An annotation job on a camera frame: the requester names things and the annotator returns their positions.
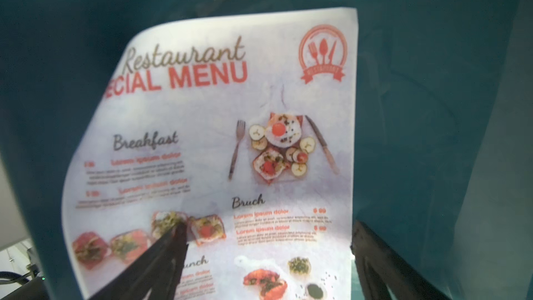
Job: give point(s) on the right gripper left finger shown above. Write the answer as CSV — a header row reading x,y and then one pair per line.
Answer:
x,y
154,275

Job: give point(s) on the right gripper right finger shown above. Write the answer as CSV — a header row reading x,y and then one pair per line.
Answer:
x,y
383,274

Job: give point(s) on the special menu sheet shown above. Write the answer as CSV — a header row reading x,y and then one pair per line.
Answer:
x,y
242,128

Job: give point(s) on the teal plastic tray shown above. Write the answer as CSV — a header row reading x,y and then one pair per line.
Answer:
x,y
443,136

